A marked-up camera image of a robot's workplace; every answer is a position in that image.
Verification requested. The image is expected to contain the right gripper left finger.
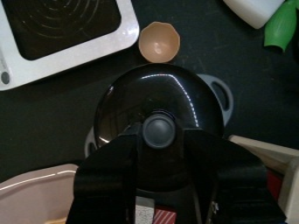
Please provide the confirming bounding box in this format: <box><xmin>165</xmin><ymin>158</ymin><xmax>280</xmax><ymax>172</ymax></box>
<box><xmin>65</xmin><ymin>125</ymin><xmax>142</xmax><ymax>224</ymax></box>

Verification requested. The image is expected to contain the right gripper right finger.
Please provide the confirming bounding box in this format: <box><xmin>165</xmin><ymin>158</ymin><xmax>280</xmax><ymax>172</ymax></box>
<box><xmin>180</xmin><ymin>128</ymin><xmax>289</xmax><ymax>224</ymax></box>

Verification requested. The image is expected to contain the black pot lid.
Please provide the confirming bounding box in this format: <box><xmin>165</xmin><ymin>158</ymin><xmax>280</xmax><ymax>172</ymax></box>
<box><xmin>92</xmin><ymin>62</ymin><xmax>226</xmax><ymax>193</ymax></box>

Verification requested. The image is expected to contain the white toy pot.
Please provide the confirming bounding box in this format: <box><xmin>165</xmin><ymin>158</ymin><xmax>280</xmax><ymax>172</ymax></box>
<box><xmin>82</xmin><ymin>73</ymin><xmax>234</xmax><ymax>160</ymax></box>

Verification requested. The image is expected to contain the red wooden drawer box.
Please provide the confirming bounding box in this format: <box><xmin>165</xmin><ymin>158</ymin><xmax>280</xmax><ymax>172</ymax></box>
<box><xmin>226</xmin><ymin>134</ymin><xmax>299</xmax><ymax>224</ymax></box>

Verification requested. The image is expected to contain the small red white toy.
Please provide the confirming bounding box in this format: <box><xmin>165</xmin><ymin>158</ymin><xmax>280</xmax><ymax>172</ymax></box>
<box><xmin>133</xmin><ymin>195</ymin><xmax>178</xmax><ymax>224</ymax></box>

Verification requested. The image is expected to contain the pink plate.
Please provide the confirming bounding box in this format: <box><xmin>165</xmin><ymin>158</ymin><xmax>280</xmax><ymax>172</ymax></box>
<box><xmin>0</xmin><ymin>163</ymin><xmax>80</xmax><ymax>224</ymax></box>

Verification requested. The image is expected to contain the orange toy eggshell half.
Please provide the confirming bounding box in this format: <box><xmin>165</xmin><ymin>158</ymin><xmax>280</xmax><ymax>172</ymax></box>
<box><xmin>137</xmin><ymin>21</ymin><xmax>181</xmax><ymax>64</ymax></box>

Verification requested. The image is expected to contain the green toy leaf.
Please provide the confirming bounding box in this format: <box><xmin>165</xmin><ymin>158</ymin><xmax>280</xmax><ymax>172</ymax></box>
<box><xmin>262</xmin><ymin>0</ymin><xmax>299</xmax><ymax>53</ymax></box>

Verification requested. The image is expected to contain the small white toy container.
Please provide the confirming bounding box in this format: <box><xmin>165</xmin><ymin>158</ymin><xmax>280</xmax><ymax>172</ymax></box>
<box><xmin>221</xmin><ymin>0</ymin><xmax>286</xmax><ymax>30</ymax></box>

